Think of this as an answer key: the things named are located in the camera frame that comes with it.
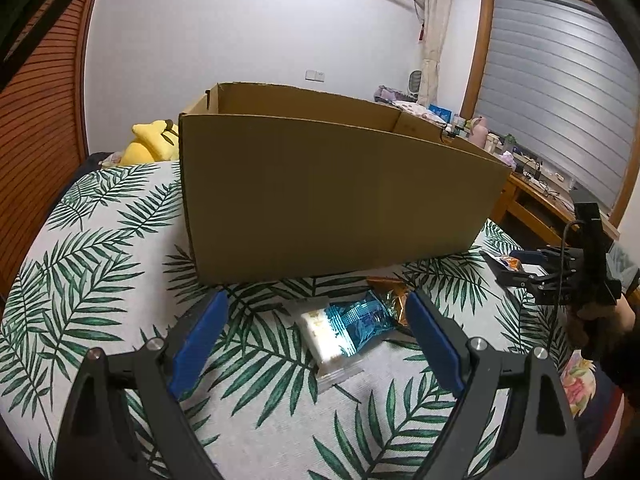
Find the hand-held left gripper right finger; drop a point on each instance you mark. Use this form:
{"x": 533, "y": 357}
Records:
{"x": 435, "y": 342}

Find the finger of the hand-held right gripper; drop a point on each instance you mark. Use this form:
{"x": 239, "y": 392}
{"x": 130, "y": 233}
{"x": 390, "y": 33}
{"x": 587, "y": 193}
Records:
{"x": 510, "y": 277}
{"x": 527, "y": 256}

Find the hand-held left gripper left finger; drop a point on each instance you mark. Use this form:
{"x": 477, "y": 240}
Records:
{"x": 197, "y": 345}

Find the small orange white snack packet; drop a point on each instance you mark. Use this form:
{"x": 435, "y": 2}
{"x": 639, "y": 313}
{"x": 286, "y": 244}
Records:
{"x": 510, "y": 262}

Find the gold brown snack packet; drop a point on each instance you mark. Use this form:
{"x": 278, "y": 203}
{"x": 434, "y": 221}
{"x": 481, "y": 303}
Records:
{"x": 395, "y": 300}

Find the blue snack packet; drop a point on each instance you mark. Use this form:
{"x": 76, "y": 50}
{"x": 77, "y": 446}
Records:
{"x": 357, "y": 322}

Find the white clear-wrapped snack packet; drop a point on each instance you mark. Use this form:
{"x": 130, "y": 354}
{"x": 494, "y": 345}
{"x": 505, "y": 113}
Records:
{"x": 322, "y": 345}

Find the brown cardboard box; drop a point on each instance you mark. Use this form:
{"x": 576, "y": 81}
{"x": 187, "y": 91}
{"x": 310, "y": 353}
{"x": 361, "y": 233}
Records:
{"x": 325, "y": 200}

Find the person's right forearm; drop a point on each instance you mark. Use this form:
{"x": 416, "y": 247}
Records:
{"x": 625, "y": 367}

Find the person's right hand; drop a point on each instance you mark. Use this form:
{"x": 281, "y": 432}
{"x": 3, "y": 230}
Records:
{"x": 622, "y": 317}

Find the wooden cabinet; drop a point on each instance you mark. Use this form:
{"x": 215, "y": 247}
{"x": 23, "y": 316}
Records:
{"x": 530, "y": 210}

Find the white power strip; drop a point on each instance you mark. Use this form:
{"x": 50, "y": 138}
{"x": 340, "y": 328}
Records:
{"x": 537, "y": 167}

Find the leaf print blanket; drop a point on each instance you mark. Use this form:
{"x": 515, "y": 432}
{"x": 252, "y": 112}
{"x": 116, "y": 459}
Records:
{"x": 100, "y": 285}

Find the pink bottle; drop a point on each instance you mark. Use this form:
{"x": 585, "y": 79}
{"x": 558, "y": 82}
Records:
{"x": 479, "y": 135}

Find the navy bed sheet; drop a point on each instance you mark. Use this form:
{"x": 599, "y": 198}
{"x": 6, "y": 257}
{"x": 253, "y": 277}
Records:
{"x": 605, "y": 415}

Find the blue box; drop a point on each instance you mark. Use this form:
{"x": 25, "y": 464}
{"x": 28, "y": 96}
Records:
{"x": 441, "y": 113}

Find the grey window blind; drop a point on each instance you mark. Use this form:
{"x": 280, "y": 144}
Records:
{"x": 550, "y": 85}

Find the folded floral cloth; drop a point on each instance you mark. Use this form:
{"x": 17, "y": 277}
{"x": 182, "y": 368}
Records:
{"x": 410, "y": 108}

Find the yellow plush toy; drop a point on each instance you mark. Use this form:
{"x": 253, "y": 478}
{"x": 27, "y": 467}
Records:
{"x": 145, "y": 147}

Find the small white fan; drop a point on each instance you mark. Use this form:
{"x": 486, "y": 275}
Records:
{"x": 415, "y": 81}

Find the purple patterned bag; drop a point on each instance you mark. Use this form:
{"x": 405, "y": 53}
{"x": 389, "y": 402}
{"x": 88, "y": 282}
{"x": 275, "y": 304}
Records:
{"x": 390, "y": 94}

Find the pale floral curtain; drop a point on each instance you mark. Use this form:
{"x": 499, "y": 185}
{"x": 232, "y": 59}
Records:
{"x": 431, "y": 35}

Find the brown slatted wardrobe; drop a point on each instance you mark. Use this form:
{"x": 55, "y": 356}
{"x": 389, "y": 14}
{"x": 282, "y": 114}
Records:
{"x": 40, "y": 110}

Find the white wall socket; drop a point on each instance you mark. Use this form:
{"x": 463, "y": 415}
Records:
{"x": 315, "y": 76}

